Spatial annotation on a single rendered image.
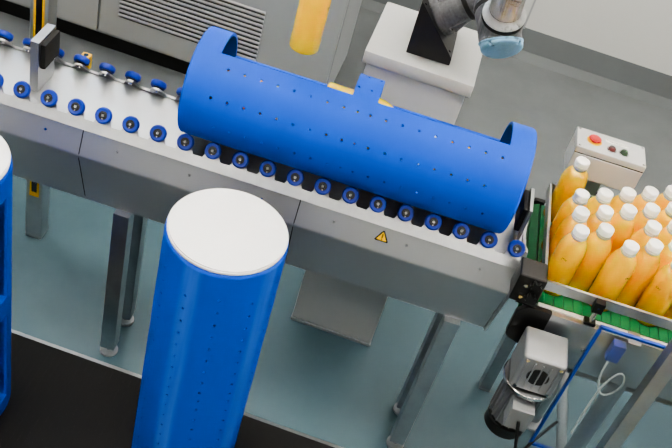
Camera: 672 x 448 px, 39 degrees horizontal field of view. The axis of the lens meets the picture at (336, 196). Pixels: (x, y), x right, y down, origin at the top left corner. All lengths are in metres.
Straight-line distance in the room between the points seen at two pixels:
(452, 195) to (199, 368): 0.74
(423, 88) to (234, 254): 0.87
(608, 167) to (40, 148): 1.55
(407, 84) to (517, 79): 2.46
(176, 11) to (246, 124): 1.95
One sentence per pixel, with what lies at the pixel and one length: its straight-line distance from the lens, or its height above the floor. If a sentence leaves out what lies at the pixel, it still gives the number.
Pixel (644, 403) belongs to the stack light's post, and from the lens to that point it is 2.45.
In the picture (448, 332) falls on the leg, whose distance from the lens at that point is 2.72.
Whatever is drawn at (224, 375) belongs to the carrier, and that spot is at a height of 0.68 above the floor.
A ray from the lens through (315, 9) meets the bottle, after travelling 2.18.
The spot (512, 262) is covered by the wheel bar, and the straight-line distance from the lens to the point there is 2.49.
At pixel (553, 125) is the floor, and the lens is 4.87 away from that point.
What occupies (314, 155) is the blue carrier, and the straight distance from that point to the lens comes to 2.34.
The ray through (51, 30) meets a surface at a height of 1.08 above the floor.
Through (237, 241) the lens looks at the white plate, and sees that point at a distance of 2.13.
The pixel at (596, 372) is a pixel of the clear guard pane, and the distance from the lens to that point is 2.53.
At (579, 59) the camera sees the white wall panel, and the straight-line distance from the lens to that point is 5.37.
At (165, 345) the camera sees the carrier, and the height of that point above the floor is 0.73.
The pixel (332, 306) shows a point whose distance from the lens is 3.30.
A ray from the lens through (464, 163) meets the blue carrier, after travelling 2.31.
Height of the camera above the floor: 2.50
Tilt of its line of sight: 39 degrees down
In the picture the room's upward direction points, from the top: 17 degrees clockwise
